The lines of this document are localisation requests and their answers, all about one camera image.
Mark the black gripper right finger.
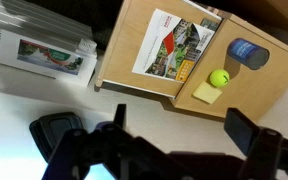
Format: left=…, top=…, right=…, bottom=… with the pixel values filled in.
left=224, top=108, right=288, bottom=180

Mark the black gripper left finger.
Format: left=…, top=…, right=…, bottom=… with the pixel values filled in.
left=42, top=104, right=171, bottom=180

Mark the blue tin can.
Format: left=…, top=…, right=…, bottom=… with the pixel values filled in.
left=227, top=38, right=270, bottom=70

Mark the black plastic bowl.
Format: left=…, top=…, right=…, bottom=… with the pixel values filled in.
left=29, top=112, right=84, bottom=163

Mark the colourful brochure on cabinet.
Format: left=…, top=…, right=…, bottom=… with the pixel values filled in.
left=132, top=9, right=215, bottom=82

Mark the yellow sticky note pad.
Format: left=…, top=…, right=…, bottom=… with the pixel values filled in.
left=192, top=81, right=222, bottom=104

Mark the green tennis ball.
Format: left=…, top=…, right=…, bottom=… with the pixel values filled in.
left=209, top=69, right=230, bottom=87

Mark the brochure on radiator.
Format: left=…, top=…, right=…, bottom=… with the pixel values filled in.
left=17, top=40, right=83, bottom=75

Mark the white radiator heater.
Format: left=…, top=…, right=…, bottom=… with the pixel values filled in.
left=0, top=0, right=97, bottom=86

